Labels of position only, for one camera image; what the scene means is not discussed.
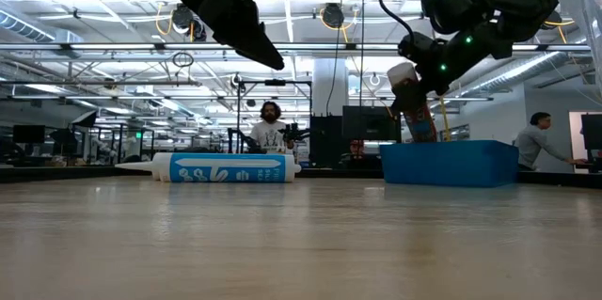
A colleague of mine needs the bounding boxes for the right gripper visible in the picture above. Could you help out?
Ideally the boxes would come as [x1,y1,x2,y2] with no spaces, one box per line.
[390,31,476,114]

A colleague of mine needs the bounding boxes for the orange sealant tube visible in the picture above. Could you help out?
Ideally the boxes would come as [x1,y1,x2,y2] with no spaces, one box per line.
[387,61,439,144]

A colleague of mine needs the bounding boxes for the blue sealant tube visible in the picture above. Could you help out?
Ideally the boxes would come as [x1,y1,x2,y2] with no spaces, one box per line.
[115,151,303,184]

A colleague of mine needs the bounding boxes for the black monitor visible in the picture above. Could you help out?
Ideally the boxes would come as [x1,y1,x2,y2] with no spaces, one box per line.
[341,104,403,142]

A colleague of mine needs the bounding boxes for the blue plastic bin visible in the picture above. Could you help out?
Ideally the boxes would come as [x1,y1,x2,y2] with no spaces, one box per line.
[379,139,520,189]

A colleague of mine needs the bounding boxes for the white pillar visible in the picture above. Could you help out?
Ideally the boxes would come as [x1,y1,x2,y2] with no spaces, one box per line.
[312,57,349,118]

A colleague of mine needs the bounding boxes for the black cabinet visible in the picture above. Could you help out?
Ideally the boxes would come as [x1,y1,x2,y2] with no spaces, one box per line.
[309,115,343,168]

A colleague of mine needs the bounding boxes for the person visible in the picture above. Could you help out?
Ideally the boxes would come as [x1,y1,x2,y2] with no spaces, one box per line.
[247,100,296,155]
[512,111,589,172]

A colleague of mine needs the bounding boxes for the black background robot arms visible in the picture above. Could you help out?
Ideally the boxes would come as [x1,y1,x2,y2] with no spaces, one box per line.
[277,122,312,144]

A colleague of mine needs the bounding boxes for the clear plastic bin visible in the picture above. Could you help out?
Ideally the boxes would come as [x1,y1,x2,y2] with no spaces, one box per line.
[549,0,602,100]

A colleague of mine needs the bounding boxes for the small dark monitor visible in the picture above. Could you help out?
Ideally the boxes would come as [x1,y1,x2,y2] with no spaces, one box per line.
[12,124,46,145]

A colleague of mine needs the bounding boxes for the yellow hanging hose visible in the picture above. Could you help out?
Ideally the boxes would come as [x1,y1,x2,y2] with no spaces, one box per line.
[438,97,452,142]

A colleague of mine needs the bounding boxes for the black ceiling cable reel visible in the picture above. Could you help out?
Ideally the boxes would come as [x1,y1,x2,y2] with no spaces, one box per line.
[170,3,208,42]
[321,2,345,29]

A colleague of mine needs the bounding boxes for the black metal frame stand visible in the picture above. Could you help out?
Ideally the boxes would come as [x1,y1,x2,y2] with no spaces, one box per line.
[236,79,313,155]

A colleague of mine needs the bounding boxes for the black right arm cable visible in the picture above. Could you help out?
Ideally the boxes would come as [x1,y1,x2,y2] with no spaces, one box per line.
[378,0,441,48]

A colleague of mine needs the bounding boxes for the silver ventilation duct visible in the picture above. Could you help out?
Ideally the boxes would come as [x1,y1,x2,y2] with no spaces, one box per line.
[458,50,573,100]

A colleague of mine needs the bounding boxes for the black table frame rail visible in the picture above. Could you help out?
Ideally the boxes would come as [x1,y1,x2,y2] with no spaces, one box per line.
[0,164,602,191]

